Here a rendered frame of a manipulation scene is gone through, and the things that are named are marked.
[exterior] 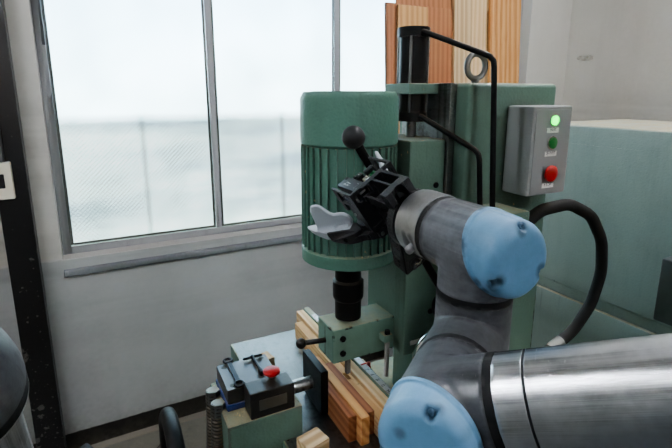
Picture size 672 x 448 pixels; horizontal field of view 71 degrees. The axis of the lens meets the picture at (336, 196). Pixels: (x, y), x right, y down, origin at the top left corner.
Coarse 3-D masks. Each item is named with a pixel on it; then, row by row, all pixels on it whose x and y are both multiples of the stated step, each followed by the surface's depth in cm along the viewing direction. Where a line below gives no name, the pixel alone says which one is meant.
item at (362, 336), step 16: (320, 320) 93; (336, 320) 92; (368, 320) 92; (384, 320) 93; (320, 336) 93; (336, 336) 88; (352, 336) 90; (368, 336) 92; (336, 352) 89; (352, 352) 91; (368, 352) 92
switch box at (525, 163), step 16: (512, 112) 85; (528, 112) 82; (544, 112) 82; (560, 112) 84; (512, 128) 86; (528, 128) 83; (544, 128) 83; (560, 128) 85; (512, 144) 86; (528, 144) 83; (544, 144) 84; (560, 144) 86; (512, 160) 86; (528, 160) 83; (544, 160) 85; (560, 160) 86; (512, 176) 87; (528, 176) 84; (544, 176) 85; (560, 176) 87; (512, 192) 87; (528, 192) 84; (544, 192) 86
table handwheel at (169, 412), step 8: (168, 408) 85; (160, 416) 85; (168, 416) 82; (176, 416) 83; (160, 424) 90; (168, 424) 80; (176, 424) 80; (160, 432) 92; (168, 432) 78; (176, 432) 78; (160, 440) 93; (168, 440) 77; (176, 440) 77
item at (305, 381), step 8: (304, 352) 94; (304, 360) 95; (312, 360) 92; (304, 368) 95; (312, 368) 91; (320, 368) 89; (304, 376) 96; (312, 376) 92; (320, 376) 88; (296, 384) 90; (304, 384) 90; (312, 384) 91; (320, 384) 88; (296, 392) 90; (312, 392) 92; (320, 392) 89; (312, 400) 93; (320, 400) 89; (320, 408) 89
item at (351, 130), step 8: (352, 128) 68; (360, 128) 69; (344, 136) 69; (352, 136) 68; (360, 136) 68; (344, 144) 70; (352, 144) 69; (360, 144) 69; (360, 152) 70; (368, 160) 71; (424, 264) 80; (432, 272) 81; (432, 280) 82; (432, 304) 86; (432, 312) 87
